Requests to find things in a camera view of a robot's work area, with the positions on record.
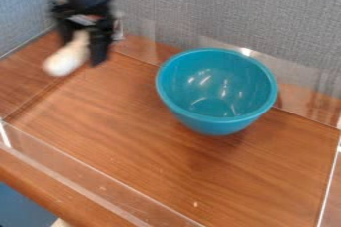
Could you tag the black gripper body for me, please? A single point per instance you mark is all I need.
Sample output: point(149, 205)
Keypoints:
point(74, 14)

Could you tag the blue bowl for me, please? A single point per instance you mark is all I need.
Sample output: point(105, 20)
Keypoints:
point(216, 90)

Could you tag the clear acrylic front barrier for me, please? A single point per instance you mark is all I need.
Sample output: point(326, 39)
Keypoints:
point(82, 195)

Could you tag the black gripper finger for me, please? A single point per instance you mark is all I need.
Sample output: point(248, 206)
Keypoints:
point(100, 40)
point(65, 29)

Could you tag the clear acrylic corner bracket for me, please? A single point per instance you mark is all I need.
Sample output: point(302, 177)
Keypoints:
point(117, 35)

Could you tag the white brown toy mushroom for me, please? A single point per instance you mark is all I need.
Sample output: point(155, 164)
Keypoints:
point(69, 57)

